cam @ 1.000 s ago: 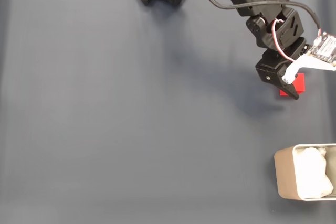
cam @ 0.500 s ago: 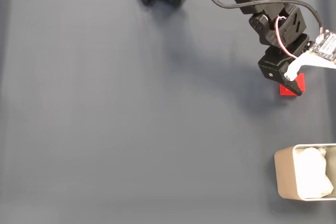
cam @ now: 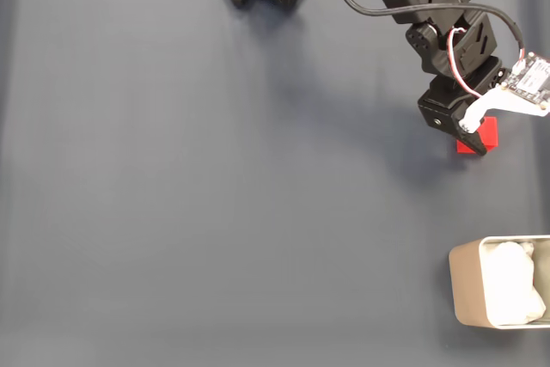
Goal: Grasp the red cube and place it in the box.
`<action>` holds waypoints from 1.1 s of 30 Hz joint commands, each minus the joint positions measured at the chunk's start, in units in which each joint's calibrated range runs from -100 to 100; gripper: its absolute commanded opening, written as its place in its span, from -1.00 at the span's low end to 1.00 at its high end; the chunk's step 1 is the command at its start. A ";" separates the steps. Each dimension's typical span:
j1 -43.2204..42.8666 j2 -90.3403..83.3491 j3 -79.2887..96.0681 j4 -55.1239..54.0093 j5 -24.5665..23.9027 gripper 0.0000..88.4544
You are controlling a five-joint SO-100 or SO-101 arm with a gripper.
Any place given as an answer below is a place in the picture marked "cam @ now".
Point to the camera board on white mount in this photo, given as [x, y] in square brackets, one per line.
[533, 83]

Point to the white crumpled tissue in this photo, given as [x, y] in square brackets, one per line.
[511, 281]

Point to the dark grey table mat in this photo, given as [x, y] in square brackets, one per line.
[172, 178]

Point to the beige rounded box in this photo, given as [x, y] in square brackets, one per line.
[468, 285]

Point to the red cube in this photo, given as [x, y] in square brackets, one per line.
[490, 131]

